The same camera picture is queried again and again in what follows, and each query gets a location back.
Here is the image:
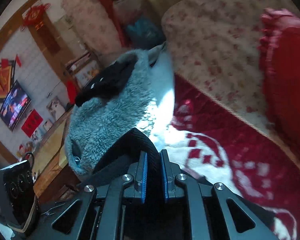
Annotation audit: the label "black knit pants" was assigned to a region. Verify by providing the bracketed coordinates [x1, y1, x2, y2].
[78, 128, 211, 203]

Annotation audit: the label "red white plush blanket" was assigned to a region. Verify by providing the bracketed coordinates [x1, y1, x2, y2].
[164, 76, 300, 239]

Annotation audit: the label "grey fleece jacket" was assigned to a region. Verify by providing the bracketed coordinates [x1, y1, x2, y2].
[65, 43, 175, 181]

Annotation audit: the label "black garment on jacket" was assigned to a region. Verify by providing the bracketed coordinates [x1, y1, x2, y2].
[75, 59, 136, 107]

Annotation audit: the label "red Chinese knot decoration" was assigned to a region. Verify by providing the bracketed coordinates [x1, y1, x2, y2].
[20, 3, 51, 31]

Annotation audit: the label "red heart ruffled pillow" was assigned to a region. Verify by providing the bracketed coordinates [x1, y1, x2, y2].
[259, 8, 300, 160]

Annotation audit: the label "floral beige quilt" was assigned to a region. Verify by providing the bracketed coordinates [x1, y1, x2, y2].
[161, 0, 300, 169]

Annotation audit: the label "teal plastic bag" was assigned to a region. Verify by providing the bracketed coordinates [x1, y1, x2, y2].
[125, 16, 166, 50]

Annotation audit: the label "wall television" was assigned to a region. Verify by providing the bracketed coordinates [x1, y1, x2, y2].
[0, 80, 31, 131]

